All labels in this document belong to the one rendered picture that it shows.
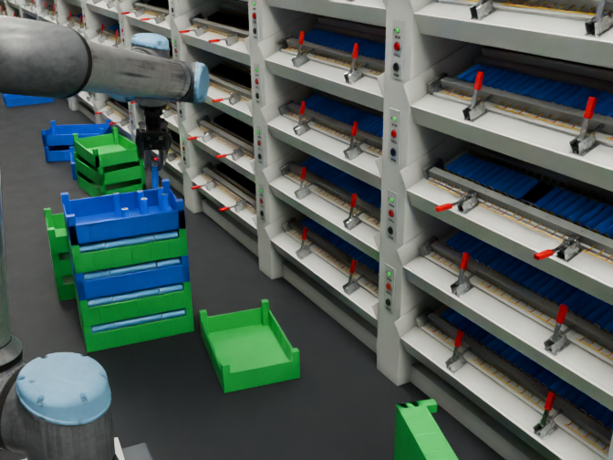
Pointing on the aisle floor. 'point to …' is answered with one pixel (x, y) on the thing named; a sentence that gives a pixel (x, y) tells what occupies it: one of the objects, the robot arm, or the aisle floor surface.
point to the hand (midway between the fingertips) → (154, 164)
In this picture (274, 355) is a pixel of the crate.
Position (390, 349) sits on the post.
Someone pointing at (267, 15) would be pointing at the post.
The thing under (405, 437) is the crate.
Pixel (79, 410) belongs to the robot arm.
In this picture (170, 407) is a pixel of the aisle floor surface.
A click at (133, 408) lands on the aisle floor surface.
